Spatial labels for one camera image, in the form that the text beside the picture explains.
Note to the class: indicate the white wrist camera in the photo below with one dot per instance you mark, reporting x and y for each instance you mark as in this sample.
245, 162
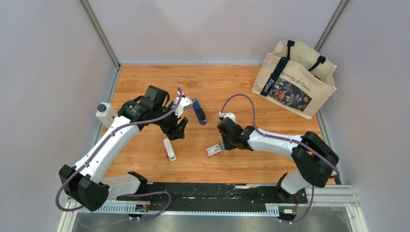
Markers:
230, 115
182, 104

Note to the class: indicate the canvas floral tote bag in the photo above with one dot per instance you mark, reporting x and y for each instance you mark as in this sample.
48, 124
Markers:
296, 77

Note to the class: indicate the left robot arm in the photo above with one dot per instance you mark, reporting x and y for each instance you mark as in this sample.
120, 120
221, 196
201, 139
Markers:
85, 182

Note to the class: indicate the aluminium frame rail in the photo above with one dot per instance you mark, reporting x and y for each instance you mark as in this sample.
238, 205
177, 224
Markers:
329, 196

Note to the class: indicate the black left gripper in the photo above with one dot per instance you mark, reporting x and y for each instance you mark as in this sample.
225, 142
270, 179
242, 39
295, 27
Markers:
172, 131

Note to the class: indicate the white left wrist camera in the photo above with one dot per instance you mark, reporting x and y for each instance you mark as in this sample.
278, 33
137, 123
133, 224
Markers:
182, 104

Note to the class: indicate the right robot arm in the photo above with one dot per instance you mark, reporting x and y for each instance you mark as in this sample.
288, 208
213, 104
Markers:
315, 161

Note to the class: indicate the grey staple strip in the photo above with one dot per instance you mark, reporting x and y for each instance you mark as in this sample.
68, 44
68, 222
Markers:
222, 147

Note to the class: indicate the white bottle black cap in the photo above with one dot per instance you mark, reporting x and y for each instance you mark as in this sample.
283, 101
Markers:
106, 114

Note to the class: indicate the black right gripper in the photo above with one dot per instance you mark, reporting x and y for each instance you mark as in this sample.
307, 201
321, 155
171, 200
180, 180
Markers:
227, 146

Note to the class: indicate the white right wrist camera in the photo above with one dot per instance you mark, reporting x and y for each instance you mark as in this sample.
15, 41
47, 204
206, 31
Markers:
230, 115

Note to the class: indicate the blue stapler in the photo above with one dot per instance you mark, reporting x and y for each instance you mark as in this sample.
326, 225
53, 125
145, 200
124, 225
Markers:
199, 112

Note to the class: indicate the white red staple box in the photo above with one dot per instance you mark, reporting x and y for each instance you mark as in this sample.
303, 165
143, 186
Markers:
213, 150

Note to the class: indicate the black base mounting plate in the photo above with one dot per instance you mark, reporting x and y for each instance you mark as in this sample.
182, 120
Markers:
214, 197

